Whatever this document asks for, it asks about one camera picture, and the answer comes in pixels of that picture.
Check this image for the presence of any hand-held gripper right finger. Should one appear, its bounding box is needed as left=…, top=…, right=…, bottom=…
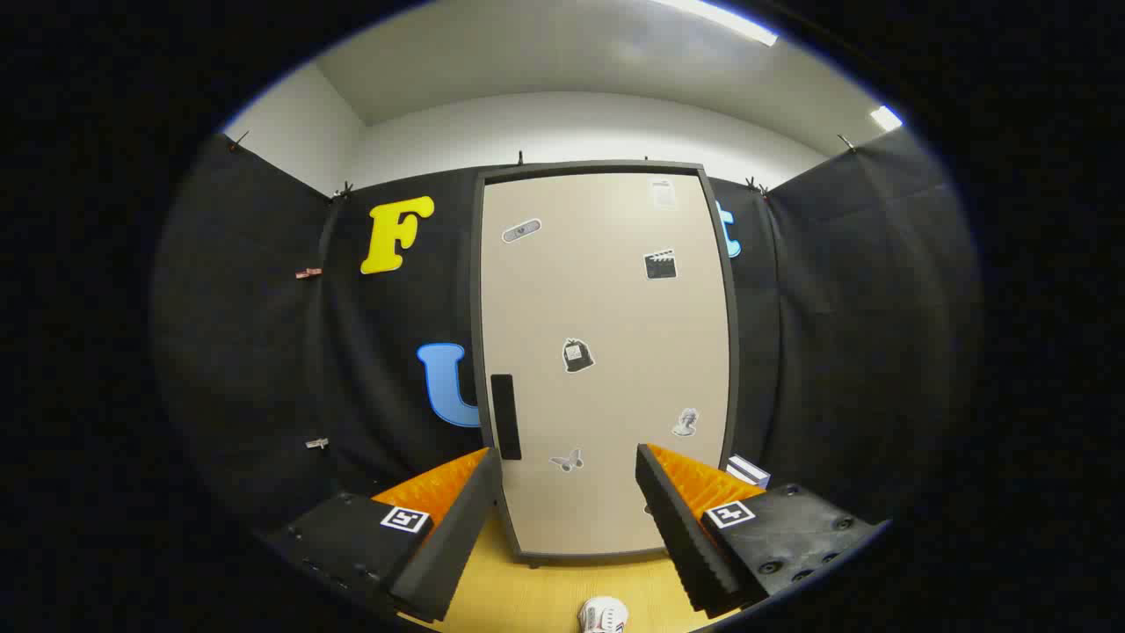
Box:
left=635, top=443, right=889, bottom=620

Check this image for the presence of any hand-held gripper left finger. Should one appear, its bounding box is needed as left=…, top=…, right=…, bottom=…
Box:
left=264, top=447, right=504, bottom=625

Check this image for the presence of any white shoe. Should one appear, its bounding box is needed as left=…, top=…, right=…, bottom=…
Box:
left=577, top=596, right=629, bottom=633

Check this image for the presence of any black door handle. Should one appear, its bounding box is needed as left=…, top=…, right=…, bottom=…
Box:
left=490, top=374, right=523, bottom=462

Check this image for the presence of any beige shoe cabinet door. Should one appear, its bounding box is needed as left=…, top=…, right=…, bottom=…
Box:
left=481, top=171, right=732, bottom=557

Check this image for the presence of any dark grey shoe cabinet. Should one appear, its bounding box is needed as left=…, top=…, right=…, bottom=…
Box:
left=470, top=161, right=741, bottom=568

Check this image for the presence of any small white box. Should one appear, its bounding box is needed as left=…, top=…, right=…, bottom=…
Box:
left=726, top=454, right=772, bottom=490

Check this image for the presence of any black backdrop cloth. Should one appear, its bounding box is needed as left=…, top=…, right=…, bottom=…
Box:
left=149, top=127, right=981, bottom=546

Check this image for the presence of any long ceiling light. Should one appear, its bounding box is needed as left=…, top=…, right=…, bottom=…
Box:
left=650, top=0, right=780, bottom=47

